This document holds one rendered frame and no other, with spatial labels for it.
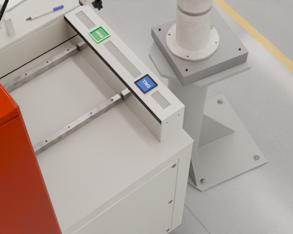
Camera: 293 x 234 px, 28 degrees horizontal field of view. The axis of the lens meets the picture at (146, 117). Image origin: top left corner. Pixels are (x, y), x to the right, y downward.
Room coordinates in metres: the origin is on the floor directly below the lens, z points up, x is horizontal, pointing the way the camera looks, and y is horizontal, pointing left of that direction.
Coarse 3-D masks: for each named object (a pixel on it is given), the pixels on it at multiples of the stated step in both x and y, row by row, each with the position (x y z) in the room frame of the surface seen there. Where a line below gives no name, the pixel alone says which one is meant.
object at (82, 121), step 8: (104, 104) 1.07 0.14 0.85; (112, 104) 1.08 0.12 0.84; (88, 112) 1.04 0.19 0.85; (96, 112) 1.04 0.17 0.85; (104, 112) 1.06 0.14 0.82; (80, 120) 1.01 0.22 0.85; (88, 120) 1.02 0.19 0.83; (64, 128) 0.98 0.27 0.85; (72, 128) 0.98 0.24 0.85; (56, 136) 0.95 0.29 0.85; (64, 136) 0.96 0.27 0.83; (40, 144) 0.92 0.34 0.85; (48, 144) 0.92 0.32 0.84; (40, 152) 0.90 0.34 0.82
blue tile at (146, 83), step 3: (144, 78) 1.10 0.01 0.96; (147, 78) 1.10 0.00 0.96; (138, 81) 1.09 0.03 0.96; (141, 81) 1.09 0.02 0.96; (144, 81) 1.09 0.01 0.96; (147, 81) 1.09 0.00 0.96; (150, 81) 1.09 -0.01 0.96; (138, 84) 1.07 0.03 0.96; (141, 84) 1.07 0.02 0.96; (144, 84) 1.07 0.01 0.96; (147, 84) 1.07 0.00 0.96; (150, 84) 1.07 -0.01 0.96; (153, 84) 1.07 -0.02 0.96; (141, 87) 1.06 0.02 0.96; (144, 87) 1.06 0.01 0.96; (147, 87) 1.06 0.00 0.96; (150, 87) 1.06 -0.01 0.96; (144, 90) 1.05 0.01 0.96
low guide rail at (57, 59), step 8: (72, 48) 1.31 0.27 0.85; (56, 56) 1.28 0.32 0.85; (64, 56) 1.28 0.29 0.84; (40, 64) 1.24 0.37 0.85; (48, 64) 1.24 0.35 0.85; (56, 64) 1.26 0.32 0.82; (32, 72) 1.20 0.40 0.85; (40, 72) 1.22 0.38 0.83; (16, 80) 1.17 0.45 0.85; (24, 80) 1.18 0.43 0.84; (8, 88) 1.14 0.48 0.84
